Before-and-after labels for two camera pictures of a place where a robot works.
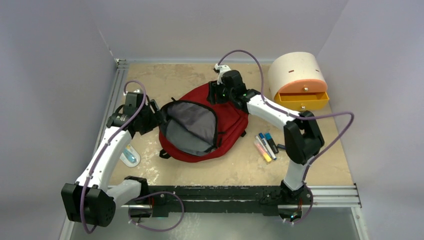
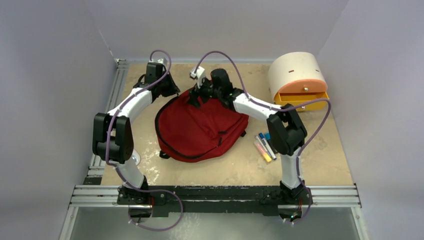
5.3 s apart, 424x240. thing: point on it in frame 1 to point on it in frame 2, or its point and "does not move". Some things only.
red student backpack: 192,129 does not move
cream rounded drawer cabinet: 295,65 does not move
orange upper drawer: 304,85 does not move
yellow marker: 266,155 does not move
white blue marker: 268,148 does not move
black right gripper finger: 212,97 to 192,99
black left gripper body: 146,121 to 164,74
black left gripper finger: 157,116 to 168,86
